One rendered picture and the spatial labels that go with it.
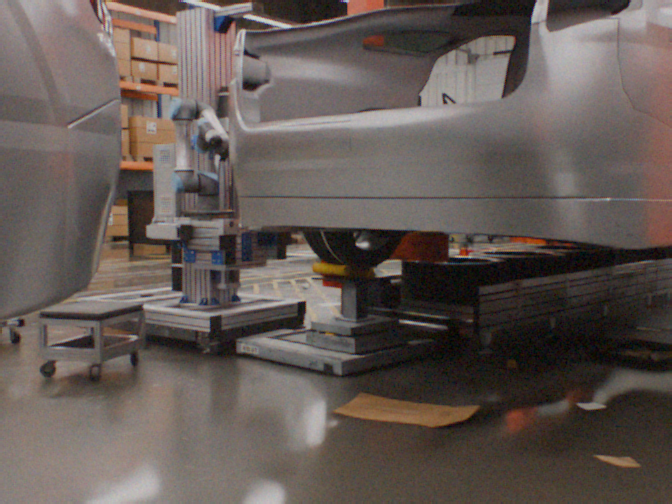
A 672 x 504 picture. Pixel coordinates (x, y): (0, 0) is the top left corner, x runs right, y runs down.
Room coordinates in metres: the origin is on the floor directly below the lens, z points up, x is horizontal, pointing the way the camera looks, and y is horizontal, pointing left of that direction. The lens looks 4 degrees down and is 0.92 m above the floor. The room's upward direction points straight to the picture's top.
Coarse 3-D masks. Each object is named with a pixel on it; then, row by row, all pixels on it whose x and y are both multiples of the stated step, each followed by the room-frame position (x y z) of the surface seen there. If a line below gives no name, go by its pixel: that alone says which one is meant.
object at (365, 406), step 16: (368, 400) 3.41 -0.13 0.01; (384, 400) 3.41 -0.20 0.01; (352, 416) 3.19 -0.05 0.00; (368, 416) 3.18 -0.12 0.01; (384, 416) 3.18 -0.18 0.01; (400, 416) 3.18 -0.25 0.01; (416, 416) 3.17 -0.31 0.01; (432, 416) 3.17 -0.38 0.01; (448, 416) 3.16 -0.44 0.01; (464, 416) 3.11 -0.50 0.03
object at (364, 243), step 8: (344, 232) 4.07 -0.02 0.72; (352, 232) 4.40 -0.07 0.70; (352, 240) 4.40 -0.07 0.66; (360, 240) 4.46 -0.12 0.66; (368, 240) 4.42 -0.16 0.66; (376, 240) 4.38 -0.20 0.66; (384, 240) 4.35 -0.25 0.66; (360, 248) 4.17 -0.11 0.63; (368, 248) 4.31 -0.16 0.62; (376, 248) 4.28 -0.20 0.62
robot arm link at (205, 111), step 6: (198, 102) 4.62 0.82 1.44; (204, 108) 4.61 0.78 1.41; (210, 108) 4.62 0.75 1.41; (198, 114) 4.62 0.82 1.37; (204, 114) 4.59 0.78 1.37; (210, 114) 4.57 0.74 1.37; (210, 120) 4.53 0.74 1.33; (216, 120) 4.53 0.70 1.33; (216, 126) 4.47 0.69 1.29; (222, 132) 4.43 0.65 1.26; (228, 138) 4.38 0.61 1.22
